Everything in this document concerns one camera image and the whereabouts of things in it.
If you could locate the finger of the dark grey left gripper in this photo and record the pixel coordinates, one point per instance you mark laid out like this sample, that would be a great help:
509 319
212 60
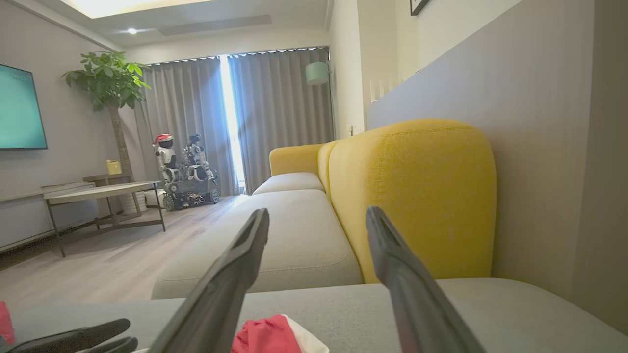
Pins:
73 336
115 345

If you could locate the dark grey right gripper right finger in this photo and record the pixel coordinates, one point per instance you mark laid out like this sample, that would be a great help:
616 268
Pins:
412 299

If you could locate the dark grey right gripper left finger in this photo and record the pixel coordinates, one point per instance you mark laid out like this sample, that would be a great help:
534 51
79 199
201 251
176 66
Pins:
225 279

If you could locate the red Bulls 23 jersey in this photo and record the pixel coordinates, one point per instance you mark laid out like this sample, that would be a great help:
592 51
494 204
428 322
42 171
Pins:
5 323

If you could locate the long grey sofa seat cushion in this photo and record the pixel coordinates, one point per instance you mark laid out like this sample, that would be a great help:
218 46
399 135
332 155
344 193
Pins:
294 235

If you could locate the wheeled rover base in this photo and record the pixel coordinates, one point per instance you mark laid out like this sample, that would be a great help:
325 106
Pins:
189 193

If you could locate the yellow sofa backrest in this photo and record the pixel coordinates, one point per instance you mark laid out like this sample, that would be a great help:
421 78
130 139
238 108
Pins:
417 196

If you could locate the yellow and grey sofa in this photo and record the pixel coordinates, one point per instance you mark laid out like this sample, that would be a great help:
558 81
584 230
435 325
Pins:
515 318

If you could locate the white ribbed plant pot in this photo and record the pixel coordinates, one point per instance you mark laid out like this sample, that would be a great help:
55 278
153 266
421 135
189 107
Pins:
133 203

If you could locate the white and black humanoid robot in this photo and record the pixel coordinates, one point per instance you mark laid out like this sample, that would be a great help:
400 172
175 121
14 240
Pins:
197 159

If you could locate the low grey TV console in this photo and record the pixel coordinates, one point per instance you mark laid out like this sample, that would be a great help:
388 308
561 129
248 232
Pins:
29 215

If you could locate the yellow sofa armrest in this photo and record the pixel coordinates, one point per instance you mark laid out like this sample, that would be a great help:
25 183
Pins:
294 159

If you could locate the white humanoid robot red cap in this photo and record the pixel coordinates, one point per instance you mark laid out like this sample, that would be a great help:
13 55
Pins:
166 154

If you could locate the coffee table with metal legs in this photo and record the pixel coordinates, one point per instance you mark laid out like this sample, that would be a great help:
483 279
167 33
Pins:
103 191

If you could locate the small wooden side table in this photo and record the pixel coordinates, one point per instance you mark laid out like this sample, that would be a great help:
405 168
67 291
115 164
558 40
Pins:
105 178

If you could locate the small yellow container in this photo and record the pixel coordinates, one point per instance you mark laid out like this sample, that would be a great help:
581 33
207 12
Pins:
114 167

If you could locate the grey curtain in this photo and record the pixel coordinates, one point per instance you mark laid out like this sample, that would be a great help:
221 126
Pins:
279 117
186 122

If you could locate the floor lamp with green shade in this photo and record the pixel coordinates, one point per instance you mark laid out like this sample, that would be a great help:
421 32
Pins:
317 73

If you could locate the green leafy indoor tree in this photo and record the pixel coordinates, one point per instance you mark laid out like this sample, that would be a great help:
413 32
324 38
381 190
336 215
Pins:
108 78

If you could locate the rectangular ceiling light panel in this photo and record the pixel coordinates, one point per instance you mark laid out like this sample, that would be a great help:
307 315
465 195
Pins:
127 6

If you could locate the wall-mounted flat television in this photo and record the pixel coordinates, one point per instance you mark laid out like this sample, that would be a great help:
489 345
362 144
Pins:
19 110

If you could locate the black picture frame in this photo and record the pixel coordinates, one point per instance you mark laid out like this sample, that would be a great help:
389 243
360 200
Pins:
417 5

